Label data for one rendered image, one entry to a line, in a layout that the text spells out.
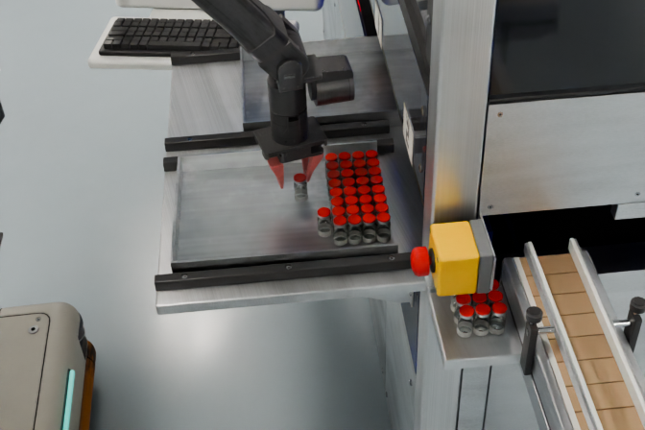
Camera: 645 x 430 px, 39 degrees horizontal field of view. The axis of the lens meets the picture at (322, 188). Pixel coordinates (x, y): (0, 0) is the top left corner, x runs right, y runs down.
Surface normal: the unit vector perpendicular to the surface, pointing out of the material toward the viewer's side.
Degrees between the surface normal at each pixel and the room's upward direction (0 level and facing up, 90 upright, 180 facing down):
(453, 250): 0
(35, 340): 0
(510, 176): 90
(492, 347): 0
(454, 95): 90
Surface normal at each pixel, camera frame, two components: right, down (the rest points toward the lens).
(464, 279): 0.09, 0.64
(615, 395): -0.04, -0.76
